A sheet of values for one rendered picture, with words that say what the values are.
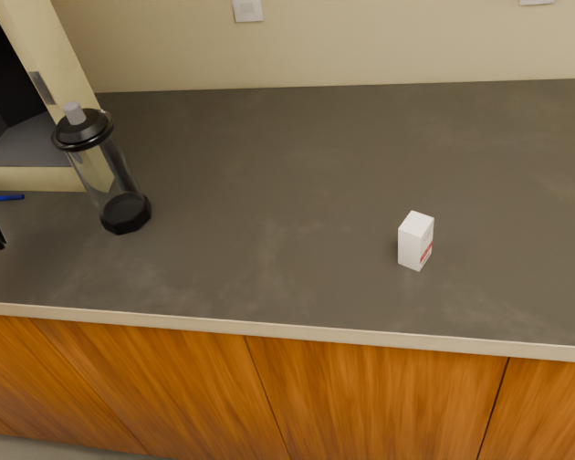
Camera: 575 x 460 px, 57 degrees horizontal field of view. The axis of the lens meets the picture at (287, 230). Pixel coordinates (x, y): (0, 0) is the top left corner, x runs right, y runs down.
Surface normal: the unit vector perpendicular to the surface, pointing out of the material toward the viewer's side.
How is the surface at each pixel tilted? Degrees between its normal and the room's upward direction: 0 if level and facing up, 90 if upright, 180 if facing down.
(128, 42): 90
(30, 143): 0
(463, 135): 0
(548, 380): 90
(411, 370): 90
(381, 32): 90
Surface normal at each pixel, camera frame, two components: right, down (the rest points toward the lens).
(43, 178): -0.18, 0.73
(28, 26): 0.97, 0.04
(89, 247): -0.15, -0.68
